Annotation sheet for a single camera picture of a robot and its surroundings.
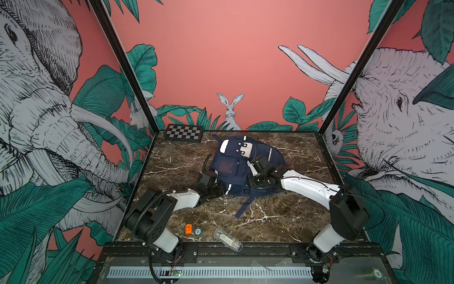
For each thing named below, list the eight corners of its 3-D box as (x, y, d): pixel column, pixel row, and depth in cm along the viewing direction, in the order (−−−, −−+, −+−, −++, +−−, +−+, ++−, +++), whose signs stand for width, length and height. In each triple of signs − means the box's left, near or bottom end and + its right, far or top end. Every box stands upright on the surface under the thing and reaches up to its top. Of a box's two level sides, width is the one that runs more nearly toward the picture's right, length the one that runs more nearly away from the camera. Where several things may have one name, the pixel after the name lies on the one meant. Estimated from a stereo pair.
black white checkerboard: (165, 142, 117) (163, 137, 114) (170, 128, 126) (168, 123, 122) (201, 142, 117) (200, 137, 114) (203, 128, 126) (202, 124, 122)
